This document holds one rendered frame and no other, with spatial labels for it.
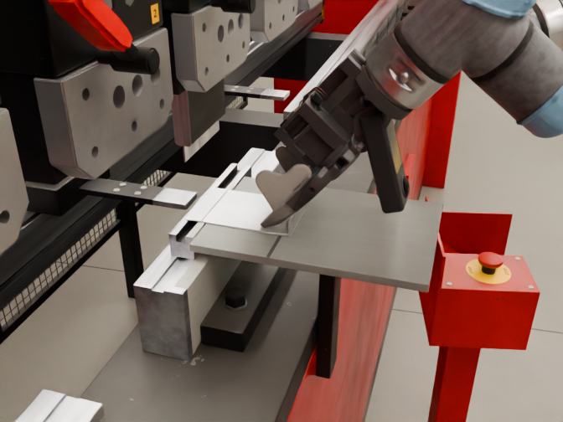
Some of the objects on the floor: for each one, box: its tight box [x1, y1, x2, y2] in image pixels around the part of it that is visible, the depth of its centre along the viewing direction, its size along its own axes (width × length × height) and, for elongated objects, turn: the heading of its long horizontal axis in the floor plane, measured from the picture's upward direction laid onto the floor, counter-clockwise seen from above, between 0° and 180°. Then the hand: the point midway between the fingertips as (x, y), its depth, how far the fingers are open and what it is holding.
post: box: [115, 200, 144, 298], centre depth 178 cm, size 5×5×200 cm
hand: (281, 211), depth 75 cm, fingers open, 5 cm apart
